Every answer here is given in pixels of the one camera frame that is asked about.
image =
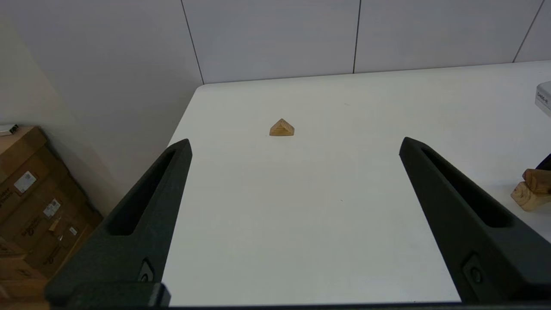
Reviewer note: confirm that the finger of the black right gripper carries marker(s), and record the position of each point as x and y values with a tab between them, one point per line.
546	162

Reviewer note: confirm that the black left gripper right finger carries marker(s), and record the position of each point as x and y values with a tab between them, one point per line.
469	241

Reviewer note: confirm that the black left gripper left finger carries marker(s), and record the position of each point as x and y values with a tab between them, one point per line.
146	241

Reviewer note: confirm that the rectangular wooden building block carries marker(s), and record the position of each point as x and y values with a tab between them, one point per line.
538	181

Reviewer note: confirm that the arched wooden building block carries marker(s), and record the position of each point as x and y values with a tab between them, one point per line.
527	200

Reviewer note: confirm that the triangular wooden building block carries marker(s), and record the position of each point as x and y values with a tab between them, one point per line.
282	129

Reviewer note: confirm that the labelled brown cardboard box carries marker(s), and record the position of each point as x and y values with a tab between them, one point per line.
38	189

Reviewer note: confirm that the plain brown cardboard box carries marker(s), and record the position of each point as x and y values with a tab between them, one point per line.
17	275

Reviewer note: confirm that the flat white device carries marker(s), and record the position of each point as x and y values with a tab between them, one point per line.
7	129

